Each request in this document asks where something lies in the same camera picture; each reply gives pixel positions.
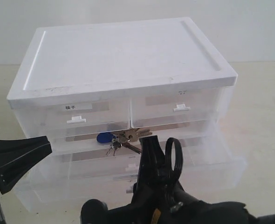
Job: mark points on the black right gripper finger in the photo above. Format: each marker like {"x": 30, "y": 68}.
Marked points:
{"x": 150, "y": 162}

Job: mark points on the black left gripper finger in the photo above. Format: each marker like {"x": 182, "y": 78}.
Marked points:
{"x": 19, "y": 156}

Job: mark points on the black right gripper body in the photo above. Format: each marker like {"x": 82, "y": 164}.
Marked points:
{"x": 158, "y": 198}

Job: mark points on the bunch of keys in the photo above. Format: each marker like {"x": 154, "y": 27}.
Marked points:
{"x": 124, "y": 138}

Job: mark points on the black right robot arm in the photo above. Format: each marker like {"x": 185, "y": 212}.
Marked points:
{"x": 201, "y": 212}

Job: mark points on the white plastic drawer cabinet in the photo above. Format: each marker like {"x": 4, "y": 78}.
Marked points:
{"x": 110, "y": 61}

